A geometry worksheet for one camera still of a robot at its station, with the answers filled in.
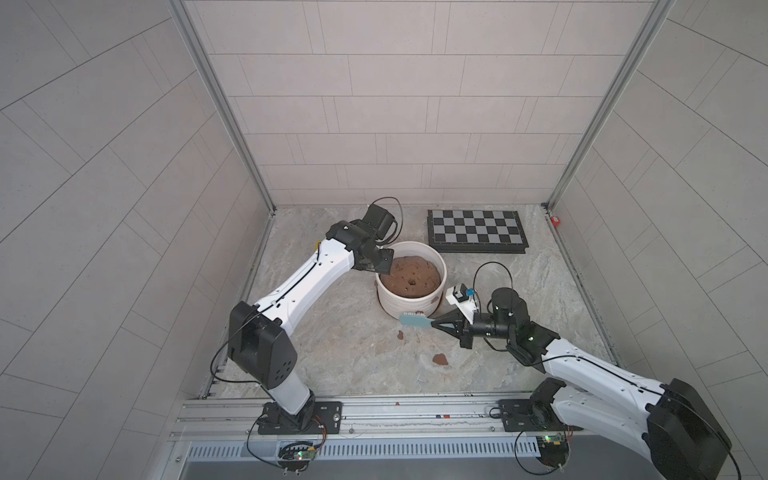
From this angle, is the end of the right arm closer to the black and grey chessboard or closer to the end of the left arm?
the end of the left arm

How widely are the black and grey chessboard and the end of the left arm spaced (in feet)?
1.18

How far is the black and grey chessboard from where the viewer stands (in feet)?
3.41

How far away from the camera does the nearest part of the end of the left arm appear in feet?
1.82
